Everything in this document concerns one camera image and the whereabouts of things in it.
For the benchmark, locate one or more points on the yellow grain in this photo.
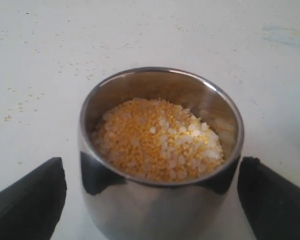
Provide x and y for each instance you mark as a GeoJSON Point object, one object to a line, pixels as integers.
{"type": "Point", "coordinates": [157, 140]}

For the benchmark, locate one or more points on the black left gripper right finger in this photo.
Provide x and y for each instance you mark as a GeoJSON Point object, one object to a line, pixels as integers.
{"type": "Point", "coordinates": [270, 202]}

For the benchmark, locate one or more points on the stainless steel cup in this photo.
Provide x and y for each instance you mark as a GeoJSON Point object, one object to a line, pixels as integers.
{"type": "Point", "coordinates": [123, 207]}

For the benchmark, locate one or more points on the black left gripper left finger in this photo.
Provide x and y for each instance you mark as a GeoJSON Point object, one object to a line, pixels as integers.
{"type": "Point", "coordinates": [31, 208]}

